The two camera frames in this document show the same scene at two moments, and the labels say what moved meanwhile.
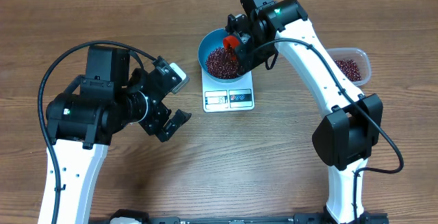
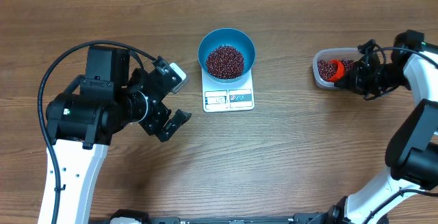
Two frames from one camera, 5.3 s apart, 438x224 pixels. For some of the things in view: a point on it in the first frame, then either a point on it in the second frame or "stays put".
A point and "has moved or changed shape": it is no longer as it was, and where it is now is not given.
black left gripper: (152, 126) stays put
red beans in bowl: (219, 66) stays put
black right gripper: (242, 54) -> (356, 81)
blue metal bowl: (213, 40) stays put
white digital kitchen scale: (226, 96) stays put
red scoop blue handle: (233, 42) has moved or changed shape
